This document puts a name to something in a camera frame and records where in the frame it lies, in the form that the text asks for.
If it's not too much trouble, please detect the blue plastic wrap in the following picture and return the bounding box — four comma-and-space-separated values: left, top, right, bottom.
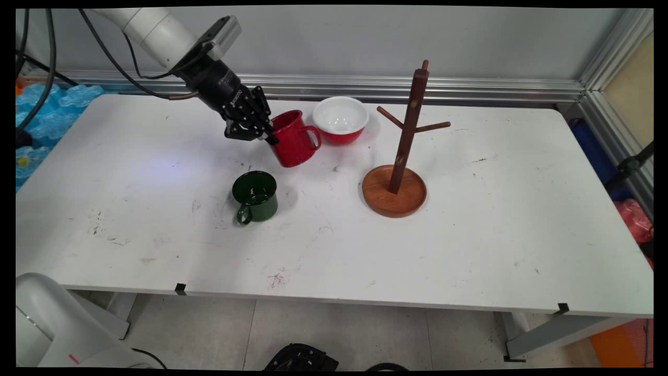
16, 84, 105, 191

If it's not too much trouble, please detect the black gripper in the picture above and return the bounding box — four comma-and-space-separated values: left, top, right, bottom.
180, 54, 280, 146

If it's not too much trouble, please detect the short aluminium frame rail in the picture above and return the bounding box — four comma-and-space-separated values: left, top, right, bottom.
577, 89, 654, 215

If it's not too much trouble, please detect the grey table leg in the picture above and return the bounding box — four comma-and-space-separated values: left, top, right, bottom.
70, 291, 139, 340
502, 311, 635, 362

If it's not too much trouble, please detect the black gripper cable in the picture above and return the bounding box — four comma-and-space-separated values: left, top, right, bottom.
78, 8, 201, 101

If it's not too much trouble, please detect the long aluminium frame rail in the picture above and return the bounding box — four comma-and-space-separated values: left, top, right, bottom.
23, 69, 585, 103

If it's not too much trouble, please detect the short black arm cable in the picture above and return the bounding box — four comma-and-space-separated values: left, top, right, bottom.
123, 31, 175, 80

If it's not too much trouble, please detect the red bowl white inside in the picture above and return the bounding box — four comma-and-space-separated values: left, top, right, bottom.
313, 96, 370, 146

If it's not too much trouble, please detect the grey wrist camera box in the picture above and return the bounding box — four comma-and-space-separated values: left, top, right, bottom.
201, 16, 242, 61

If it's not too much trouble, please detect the red enamel mug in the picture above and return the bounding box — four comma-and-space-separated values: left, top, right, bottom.
269, 110, 322, 168

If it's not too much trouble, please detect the wooden mug tree stand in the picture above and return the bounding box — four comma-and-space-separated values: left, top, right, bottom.
362, 60, 451, 219

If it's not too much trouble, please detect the black tripod pole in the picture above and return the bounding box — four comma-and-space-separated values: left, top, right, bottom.
605, 141, 654, 195

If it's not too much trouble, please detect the green enamel mug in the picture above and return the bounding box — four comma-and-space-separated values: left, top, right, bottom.
232, 171, 279, 226

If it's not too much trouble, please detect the thick black hanging cable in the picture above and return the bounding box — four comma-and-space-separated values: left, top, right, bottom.
16, 8, 58, 149
16, 8, 31, 76

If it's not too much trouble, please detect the aluminium frame post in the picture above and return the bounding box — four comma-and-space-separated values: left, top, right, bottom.
578, 8, 654, 92

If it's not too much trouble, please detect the black electronic device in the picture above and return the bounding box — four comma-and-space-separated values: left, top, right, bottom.
264, 343, 340, 371

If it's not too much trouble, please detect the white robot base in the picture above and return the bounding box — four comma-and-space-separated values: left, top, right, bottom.
16, 273, 157, 369

